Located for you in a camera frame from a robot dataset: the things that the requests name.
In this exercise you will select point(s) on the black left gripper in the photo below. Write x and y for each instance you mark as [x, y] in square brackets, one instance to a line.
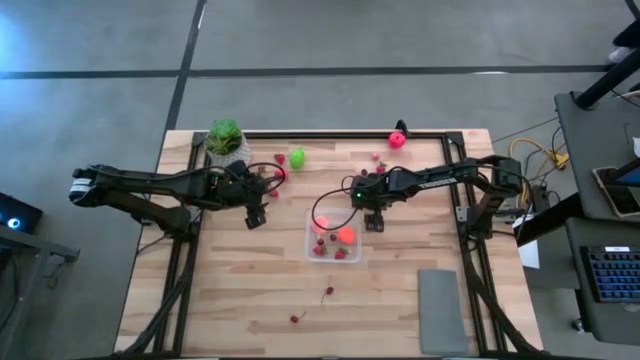
[235, 187]

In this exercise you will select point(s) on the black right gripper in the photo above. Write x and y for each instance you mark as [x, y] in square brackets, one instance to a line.
[375, 190]

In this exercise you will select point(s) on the orange toy fruit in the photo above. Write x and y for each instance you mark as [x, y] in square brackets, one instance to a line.
[346, 235]

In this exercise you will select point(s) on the peach coloured toy fruit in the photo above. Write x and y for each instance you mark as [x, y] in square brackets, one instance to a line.
[320, 223]

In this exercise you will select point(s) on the green toy lime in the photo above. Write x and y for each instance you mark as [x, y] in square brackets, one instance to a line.
[297, 158]

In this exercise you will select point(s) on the red toy apple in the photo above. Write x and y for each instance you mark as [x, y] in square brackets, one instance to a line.
[397, 140]

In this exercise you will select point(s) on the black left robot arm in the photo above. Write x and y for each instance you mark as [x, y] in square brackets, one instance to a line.
[150, 180]

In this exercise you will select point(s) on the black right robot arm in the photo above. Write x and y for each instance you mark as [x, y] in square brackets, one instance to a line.
[435, 180]

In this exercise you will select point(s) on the clear plastic tupperware container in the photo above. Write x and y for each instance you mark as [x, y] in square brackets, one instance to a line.
[353, 218]

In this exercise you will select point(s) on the potted succulent, patterned pot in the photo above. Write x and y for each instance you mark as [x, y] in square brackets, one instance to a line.
[225, 142]

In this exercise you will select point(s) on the gray rectangular mat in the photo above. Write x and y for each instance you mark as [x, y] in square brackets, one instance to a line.
[442, 312]

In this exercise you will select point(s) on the white paper sheet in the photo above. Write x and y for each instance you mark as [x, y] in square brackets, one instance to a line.
[530, 255]

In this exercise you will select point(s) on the black power box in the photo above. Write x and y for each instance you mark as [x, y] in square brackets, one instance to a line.
[540, 197]

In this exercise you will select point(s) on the black desk beam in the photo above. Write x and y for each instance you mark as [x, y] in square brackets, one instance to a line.
[545, 220]

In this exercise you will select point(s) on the black metal stand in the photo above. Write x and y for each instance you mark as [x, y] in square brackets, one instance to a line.
[30, 243]

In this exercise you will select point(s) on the black caster wheel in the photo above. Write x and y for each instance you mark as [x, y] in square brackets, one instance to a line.
[577, 325]

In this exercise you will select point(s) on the black device with blue light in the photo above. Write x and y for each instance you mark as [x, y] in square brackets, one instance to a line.
[25, 212]

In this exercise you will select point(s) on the gray desk top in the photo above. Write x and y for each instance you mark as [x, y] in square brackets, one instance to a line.
[590, 135]

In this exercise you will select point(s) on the tablet with dark screen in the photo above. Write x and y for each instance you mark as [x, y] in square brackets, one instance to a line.
[617, 195]

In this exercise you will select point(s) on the backlit black keyboard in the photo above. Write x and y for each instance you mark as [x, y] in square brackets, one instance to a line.
[615, 275]

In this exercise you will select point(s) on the gray rolling desk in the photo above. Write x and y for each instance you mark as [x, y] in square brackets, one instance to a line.
[615, 320]

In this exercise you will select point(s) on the black round pole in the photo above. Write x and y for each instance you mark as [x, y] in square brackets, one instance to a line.
[605, 80]

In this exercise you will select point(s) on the person's leg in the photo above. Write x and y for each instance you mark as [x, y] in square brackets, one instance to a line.
[631, 35]

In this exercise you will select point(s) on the silver mounting bracket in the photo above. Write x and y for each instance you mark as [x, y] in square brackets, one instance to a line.
[461, 214]

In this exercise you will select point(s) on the black aluminium table frame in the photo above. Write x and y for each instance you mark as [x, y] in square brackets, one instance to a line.
[350, 135]

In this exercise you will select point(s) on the small black clamp mount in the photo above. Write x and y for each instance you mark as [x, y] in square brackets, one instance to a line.
[401, 127]

